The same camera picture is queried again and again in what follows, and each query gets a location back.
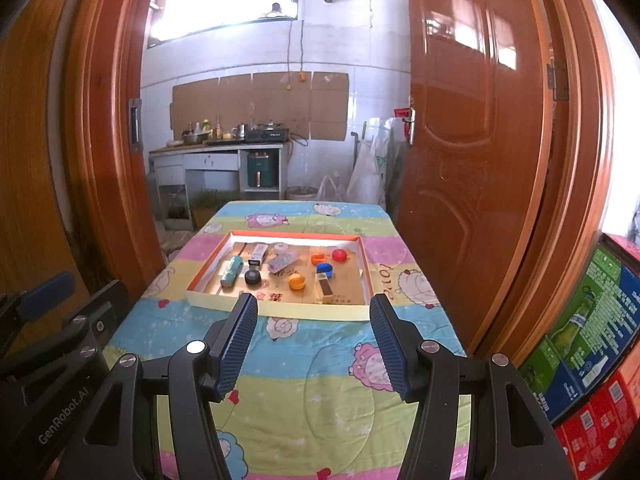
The red paper tag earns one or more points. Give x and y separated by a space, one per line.
400 112

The blue bottle cap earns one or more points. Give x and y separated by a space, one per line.
325 270

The small gold rectangular box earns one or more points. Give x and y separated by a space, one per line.
324 290

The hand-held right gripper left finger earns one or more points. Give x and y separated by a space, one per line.
235 350

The red printed carton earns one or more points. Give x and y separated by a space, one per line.
600 425

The white bottle cap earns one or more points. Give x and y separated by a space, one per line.
280 248

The clear plastic packet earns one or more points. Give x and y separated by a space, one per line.
281 263

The small teal box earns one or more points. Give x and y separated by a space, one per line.
231 270

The large white plastic bag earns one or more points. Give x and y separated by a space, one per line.
367 175

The green kitchen appliance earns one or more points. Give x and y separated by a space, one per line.
262 172

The cardboard sheet on wall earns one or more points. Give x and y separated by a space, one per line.
260 105

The green printed carton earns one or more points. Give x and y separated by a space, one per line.
590 320

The red bottle cap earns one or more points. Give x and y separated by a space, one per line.
340 255

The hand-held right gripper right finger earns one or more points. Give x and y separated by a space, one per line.
390 355

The dark pot on sill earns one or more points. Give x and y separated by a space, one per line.
275 11

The condiment bottle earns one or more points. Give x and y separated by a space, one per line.
218 129

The small silver box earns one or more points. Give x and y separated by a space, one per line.
258 255

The window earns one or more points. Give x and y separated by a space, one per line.
210 0

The metal kettle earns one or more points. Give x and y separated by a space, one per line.
239 132

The metal door hinge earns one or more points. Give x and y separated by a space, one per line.
557 80

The wooden door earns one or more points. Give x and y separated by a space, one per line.
470 170

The white kitchen counter cabinet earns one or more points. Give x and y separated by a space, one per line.
210 162

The metal bowl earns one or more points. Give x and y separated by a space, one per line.
195 139

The metal strike plate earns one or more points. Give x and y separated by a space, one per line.
135 127

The wooden side panel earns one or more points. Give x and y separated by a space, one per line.
30 170

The black gas stove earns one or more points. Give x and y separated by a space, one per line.
267 136

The black bottle cap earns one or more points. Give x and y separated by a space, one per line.
252 277

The shallow cardboard box tray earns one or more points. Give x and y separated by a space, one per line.
350 282

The small white plastic bag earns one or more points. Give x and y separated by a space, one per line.
330 190

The orange bottle cap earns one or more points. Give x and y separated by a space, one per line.
316 258
297 282

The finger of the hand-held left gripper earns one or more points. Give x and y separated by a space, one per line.
47 292
107 305

